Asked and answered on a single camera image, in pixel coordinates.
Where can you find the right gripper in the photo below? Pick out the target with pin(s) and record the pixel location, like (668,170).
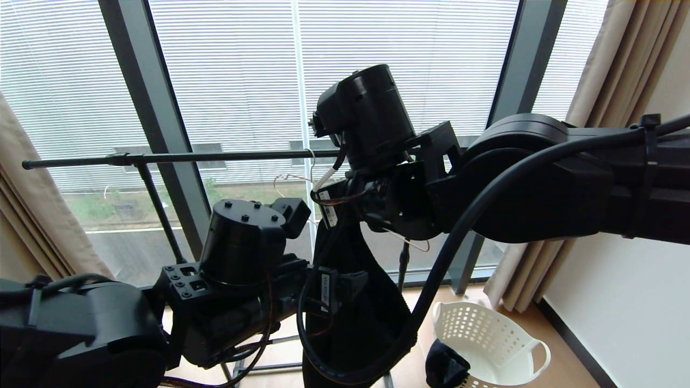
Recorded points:
(377,205)

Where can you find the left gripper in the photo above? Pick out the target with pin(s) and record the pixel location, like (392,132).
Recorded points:
(242,328)

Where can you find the black shorts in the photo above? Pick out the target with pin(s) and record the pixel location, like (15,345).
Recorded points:
(350,323)

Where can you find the pink clothes hanger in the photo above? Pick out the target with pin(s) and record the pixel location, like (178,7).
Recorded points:
(313,167)
(415,244)

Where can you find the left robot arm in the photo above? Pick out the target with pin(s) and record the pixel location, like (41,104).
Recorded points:
(81,334)

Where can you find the white laundry basket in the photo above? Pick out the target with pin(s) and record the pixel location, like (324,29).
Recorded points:
(485,328)

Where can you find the black clothes rack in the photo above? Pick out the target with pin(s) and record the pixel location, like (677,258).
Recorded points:
(215,158)

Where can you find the black garment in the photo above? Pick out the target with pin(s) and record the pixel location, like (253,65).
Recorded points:
(444,366)

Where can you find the window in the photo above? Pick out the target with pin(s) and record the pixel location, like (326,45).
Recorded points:
(242,54)

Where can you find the beige curtain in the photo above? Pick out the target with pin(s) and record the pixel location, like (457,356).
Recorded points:
(32,205)
(620,64)

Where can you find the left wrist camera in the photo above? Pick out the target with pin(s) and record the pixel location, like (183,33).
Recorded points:
(291,215)

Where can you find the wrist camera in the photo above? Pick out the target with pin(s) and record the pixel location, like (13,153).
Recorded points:
(291,215)
(318,124)

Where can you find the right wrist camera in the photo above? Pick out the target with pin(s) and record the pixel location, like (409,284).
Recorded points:
(318,124)

